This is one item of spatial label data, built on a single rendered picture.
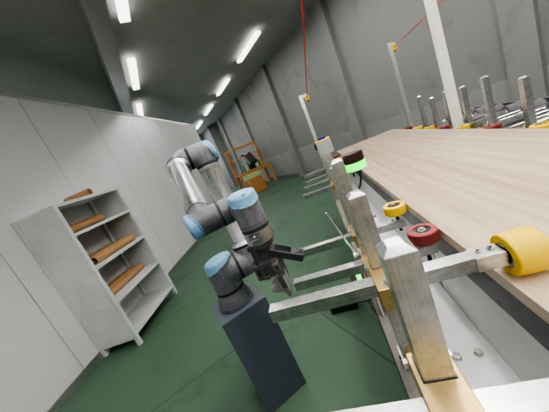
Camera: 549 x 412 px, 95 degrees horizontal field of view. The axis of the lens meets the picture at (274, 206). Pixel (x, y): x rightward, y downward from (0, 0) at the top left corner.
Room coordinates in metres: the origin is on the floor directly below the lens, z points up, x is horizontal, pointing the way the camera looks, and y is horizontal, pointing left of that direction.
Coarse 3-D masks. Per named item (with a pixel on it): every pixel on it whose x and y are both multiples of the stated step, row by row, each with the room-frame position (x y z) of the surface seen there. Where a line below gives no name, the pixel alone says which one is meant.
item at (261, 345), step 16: (256, 304) 1.15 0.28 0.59; (224, 320) 1.12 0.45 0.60; (240, 320) 1.11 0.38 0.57; (256, 320) 1.14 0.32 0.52; (240, 336) 1.10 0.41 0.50; (256, 336) 1.13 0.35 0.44; (272, 336) 1.15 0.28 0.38; (240, 352) 1.09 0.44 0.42; (256, 352) 1.11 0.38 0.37; (272, 352) 1.14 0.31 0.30; (288, 352) 1.17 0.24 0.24; (256, 368) 1.10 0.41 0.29; (272, 368) 1.13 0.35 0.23; (288, 368) 1.16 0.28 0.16; (256, 384) 1.08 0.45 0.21; (272, 384) 1.11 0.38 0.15; (288, 384) 1.14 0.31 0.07; (272, 400) 1.10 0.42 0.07
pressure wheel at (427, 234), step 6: (408, 228) 0.69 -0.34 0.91; (414, 228) 0.68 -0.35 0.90; (420, 228) 0.65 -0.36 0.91; (426, 228) 0.65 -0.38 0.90; (432, 228) 0.63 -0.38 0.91; (408, 234) 0.66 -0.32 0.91; (414, 234) 0.64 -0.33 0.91; (420, 234) 0.63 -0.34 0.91; (426, 234) 0.62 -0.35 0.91; (432, 234) 0.61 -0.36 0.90; (438, 234) 0.62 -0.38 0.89; (414, 240) 0.64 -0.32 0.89; (420, 240) 0.62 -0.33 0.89; (426, 240) 0.62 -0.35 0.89; (432, 240) 0.61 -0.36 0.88; (438, 240) 0.62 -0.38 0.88; (420, 246) 0.63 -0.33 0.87
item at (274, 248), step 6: (270, 246) 0.75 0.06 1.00; (276, 246) 0.76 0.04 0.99; (282, 246) 0.76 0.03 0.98; (288, 246) 0.76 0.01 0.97; (270, 252) 0.73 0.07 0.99; (276, 252) 0.73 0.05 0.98; (282, 252) 0.73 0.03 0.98; (288, 252) 0.73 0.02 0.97; (294, 252) 0.73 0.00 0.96; (300, 252) 0.73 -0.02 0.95; (288, 258) 0.72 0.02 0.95; (294, 258) 0.72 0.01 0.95; (300, 258) 0.72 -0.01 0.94
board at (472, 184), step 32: (544, 128) 1.03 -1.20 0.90; (384, 160) 1.67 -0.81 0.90; (416, 160) 1.36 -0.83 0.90; (448, 160) 1.14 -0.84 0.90; (480, 160) 0.98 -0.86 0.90; (512, 160) 0.85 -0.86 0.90; (544, 160) 0.76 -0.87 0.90; (416, 192) 0.93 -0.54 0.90; (448, 192) 0.82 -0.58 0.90; (480, 192) 0.73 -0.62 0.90; (512, 192) 0.65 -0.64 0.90; (544, 192) 0.59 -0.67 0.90; (448, 224) 0.63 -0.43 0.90; (480, 224) 0.57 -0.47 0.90; (512, 224) 0.52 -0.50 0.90; (544, 224) 0.48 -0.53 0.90; (512, 288) 0.37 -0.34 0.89; (544, 288) 0.34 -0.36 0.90
